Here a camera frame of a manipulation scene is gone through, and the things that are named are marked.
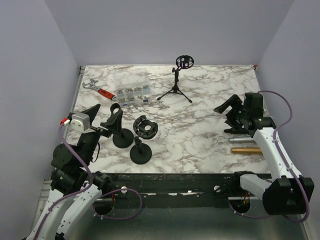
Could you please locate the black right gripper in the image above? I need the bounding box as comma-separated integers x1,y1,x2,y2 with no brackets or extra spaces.
215,94,250,131

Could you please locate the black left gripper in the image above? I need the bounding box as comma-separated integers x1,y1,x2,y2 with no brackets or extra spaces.
78,104,124,166

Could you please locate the silver microphone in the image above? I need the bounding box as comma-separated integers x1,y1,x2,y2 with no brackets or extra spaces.
228,136,255,143

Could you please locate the gold microphone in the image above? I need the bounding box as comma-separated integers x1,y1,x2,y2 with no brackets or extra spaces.
231,147,262,155

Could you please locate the black tripod microphone stand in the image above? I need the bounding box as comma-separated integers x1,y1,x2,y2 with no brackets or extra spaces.
157,55,195,103

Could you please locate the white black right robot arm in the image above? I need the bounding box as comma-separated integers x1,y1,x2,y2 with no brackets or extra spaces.
214,91,315,222

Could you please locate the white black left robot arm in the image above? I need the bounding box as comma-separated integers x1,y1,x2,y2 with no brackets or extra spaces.
27,103,123,240

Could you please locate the clear plastic screw organizer box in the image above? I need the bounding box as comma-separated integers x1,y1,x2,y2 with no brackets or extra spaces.
113,68,153,106

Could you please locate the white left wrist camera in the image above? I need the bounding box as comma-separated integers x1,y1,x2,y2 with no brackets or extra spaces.
69,112,91,133

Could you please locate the red handled adjustable wrench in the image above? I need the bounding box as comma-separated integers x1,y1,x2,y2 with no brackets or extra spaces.
82,78,117,102

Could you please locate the black round-base shock mount stand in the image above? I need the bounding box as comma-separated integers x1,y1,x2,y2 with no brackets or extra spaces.
130,115,159,165

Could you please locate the black front mounting rail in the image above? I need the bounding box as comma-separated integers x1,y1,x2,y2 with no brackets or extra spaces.
93,173,254,214

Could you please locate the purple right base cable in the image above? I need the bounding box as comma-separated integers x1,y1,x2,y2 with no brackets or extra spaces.
228,199,271,220

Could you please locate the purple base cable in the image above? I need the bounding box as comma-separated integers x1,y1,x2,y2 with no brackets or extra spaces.
228,199,271,220
92,187,144,221

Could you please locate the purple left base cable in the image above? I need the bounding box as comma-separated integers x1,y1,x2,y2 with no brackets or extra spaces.
92,187,144,221

